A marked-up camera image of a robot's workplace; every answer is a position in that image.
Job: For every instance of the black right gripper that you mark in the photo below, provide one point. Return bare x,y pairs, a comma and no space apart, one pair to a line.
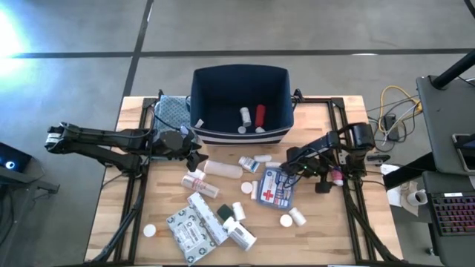
308,168

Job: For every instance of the blue patterned cloth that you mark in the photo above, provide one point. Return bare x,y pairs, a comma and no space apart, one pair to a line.
170,111

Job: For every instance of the blue first aid kit box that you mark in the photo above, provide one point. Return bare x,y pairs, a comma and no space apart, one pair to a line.
276,187

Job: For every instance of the small white capsule container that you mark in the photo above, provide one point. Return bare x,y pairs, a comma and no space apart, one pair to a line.
262,158
273,164

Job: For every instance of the dark grey keyboard desk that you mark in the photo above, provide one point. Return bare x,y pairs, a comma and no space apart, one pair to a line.
445,252

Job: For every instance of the dark green cap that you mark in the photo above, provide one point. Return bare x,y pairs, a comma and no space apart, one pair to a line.
225,212

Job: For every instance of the grey equipment stand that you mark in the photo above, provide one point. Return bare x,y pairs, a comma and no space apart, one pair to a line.
26,181

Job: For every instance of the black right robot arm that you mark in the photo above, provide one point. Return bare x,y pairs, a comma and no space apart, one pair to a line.
361,137

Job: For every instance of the black box blue light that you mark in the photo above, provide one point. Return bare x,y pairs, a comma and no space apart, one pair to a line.
13,157

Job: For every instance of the slim white tube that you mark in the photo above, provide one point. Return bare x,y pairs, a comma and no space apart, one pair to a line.
254,190

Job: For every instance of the small white tube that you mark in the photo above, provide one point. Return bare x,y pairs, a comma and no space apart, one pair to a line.
199,123

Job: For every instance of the white bottle blue label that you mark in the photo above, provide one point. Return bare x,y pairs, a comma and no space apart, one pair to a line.
248,164

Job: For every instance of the amber pill bottle white cap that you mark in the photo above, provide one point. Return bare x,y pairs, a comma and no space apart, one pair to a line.
149,230

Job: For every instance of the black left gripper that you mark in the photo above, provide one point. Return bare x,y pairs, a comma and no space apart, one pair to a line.
172,142

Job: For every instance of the grey side desk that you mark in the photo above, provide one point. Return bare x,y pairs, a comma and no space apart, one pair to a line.
445,122

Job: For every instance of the white round cap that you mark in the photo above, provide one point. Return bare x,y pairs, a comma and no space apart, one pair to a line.
246,187
286,220
242,130

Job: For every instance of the small white bottle pink label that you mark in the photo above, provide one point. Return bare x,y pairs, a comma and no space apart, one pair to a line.
196,174

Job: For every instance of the black power adapter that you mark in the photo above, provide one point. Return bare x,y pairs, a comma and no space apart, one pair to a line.
391,124

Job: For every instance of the tall white bottle red print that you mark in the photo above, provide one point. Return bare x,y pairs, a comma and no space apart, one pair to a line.
200,186

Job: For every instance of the white Varly printed pouch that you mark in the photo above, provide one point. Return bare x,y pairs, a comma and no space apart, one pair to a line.
189,235

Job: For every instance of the navy white striped fabric basket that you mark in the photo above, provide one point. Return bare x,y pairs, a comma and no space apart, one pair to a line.
241,85

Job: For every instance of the red bottle white cap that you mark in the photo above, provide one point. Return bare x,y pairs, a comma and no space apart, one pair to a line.
260,115

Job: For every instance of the black backlit keyboard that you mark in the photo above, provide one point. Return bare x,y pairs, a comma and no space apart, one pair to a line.
452,213

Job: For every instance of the small white pill bottle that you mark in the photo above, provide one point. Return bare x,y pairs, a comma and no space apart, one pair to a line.
238,210
297,216

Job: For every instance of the black pole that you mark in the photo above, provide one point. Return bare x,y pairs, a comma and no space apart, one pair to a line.
452,70

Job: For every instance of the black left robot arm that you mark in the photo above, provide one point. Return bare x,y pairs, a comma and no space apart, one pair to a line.
104,137

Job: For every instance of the crumpled white paper towel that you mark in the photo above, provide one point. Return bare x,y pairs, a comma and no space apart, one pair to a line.
399,196

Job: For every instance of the small white bottle grey label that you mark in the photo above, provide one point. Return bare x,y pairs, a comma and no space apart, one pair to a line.
245,116

